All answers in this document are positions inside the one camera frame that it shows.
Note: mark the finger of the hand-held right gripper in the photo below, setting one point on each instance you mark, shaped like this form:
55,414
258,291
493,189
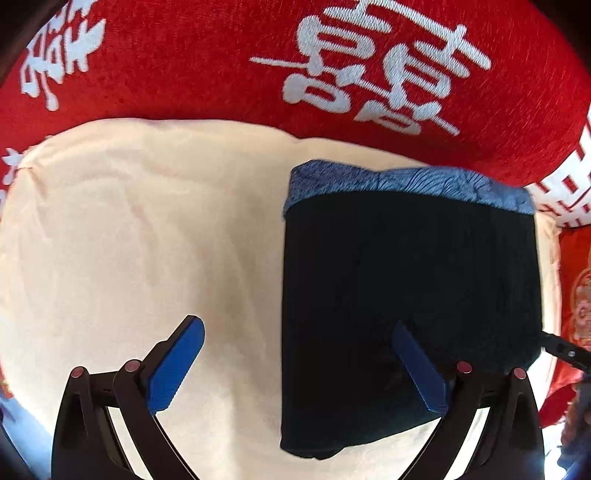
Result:
565,350

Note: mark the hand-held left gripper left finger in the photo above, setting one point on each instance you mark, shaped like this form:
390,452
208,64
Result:
178,364

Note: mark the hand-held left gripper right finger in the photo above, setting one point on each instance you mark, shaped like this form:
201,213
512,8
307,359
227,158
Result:
418,369

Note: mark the black pants with blue waistband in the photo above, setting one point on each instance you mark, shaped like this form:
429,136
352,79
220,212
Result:
406,277

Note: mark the red patterned cushion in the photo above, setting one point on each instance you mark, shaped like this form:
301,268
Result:
577,267

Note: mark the cream cloth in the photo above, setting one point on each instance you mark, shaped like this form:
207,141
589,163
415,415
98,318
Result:
115,254

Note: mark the red blanket with white characters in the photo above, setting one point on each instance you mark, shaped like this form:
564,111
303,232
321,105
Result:
184,60

